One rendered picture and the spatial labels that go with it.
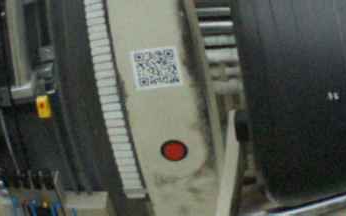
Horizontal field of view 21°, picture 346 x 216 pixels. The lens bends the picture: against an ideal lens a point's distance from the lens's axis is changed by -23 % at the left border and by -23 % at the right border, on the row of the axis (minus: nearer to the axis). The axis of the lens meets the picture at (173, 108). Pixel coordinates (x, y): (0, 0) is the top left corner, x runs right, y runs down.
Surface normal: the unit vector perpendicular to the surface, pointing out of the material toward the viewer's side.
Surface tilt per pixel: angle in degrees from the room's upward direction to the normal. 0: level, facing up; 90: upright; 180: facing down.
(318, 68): 65
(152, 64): 90
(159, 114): 90
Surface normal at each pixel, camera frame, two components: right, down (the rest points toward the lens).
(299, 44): -0.17, 0.02
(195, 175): -0.08, 0.54
